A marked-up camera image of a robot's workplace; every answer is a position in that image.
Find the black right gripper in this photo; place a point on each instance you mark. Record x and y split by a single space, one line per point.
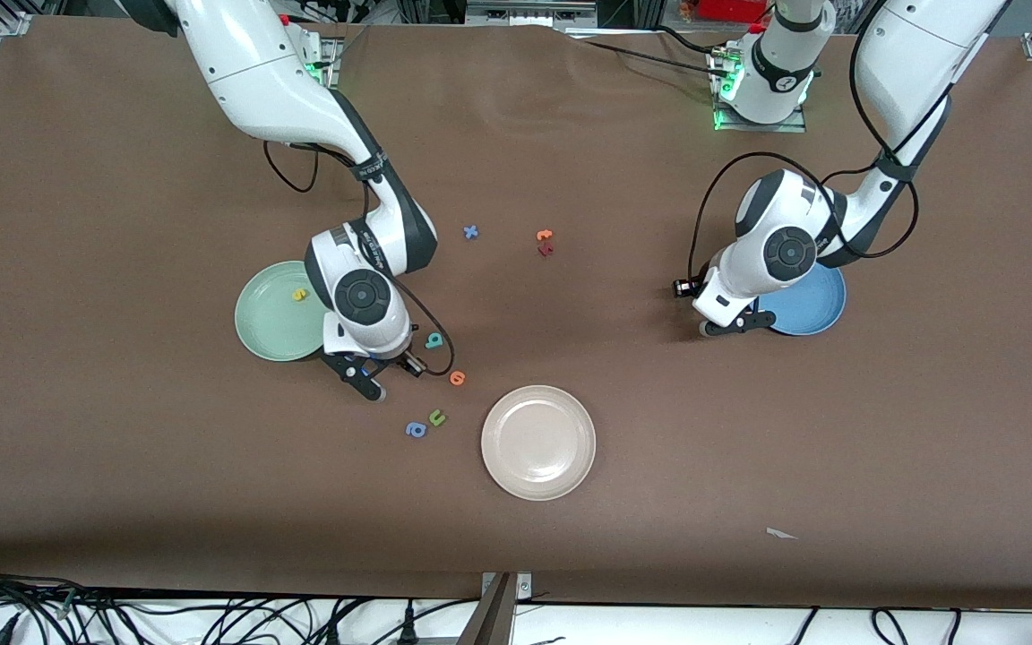
401 360

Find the beige plate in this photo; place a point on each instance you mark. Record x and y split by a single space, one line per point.
538 442

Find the red box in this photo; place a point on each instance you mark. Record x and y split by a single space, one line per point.
731 9

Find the blue letter a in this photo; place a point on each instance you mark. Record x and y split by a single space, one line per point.
416 430

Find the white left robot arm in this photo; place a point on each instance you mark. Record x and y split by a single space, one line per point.
919 54

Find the brown table cover sheet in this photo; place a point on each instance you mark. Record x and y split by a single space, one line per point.
516 537

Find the blue plate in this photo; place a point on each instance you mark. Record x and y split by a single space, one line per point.
816 309

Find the black power plug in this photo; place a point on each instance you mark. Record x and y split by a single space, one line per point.
408 623
332 633

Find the aluminium profile bar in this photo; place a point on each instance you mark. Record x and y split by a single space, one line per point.
491 618

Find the grey metal box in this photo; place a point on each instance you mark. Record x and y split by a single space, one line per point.
529 13

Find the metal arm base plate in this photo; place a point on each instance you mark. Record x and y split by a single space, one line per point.
330 54
762 128

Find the metal corner bracket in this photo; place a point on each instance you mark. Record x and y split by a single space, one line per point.
525 587

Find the white paper scrap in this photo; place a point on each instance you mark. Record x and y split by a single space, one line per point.
780 534

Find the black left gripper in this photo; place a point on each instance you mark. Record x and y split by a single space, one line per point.
693 288

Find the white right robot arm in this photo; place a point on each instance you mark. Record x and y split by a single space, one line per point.
247 63

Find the green plate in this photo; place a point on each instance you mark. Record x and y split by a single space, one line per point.
270 322

